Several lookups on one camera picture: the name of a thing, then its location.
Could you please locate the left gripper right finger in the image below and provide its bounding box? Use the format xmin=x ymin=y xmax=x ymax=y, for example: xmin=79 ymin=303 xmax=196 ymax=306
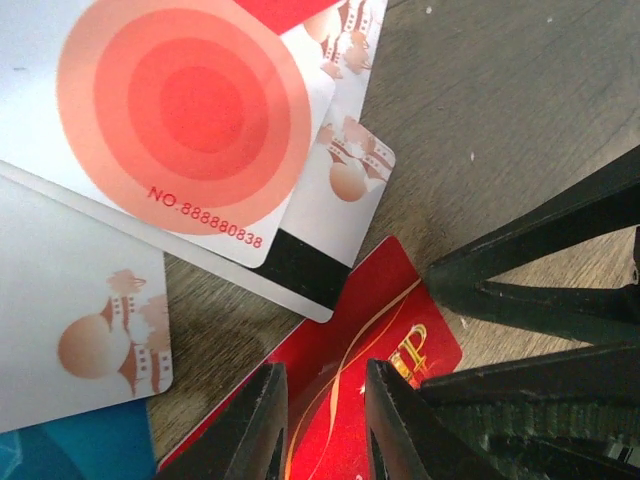
xmin=365 ymin=359 xmax=504 ymax=480

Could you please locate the red card upper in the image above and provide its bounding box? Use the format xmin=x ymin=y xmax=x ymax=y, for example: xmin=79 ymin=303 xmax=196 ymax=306
xmin=235 ymin=0 xmax=337 ymax=35

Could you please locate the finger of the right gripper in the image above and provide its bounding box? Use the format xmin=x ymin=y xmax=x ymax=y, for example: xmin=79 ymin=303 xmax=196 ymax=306
xmin=419 ymin=342 xmax=639 ymax=479
xmin=425 ymin=148 xmax=639 ymax=344

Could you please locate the dark red credit card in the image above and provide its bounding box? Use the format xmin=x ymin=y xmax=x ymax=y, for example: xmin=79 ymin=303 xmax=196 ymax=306
xmin=157 ymin=235 xmax=464 ymax=480

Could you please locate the blue credit card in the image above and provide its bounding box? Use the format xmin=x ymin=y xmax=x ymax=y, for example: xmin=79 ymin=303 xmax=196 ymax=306
xmin=1 ymin=400 xmax=156 ymax=479

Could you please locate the white card with black stripe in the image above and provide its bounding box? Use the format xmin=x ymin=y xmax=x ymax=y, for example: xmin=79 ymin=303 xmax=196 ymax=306
xmin=1 ymin=179 xmax=173 ymax=431

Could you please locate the white card with red circle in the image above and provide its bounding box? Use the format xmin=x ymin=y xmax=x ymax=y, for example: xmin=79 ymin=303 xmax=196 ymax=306
xmin=1 ymin=1 xmax=335 ymax=268

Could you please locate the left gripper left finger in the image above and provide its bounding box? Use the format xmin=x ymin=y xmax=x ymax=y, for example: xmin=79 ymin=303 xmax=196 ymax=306
xmin=155 ymin=363 xmax=288 ymax=480

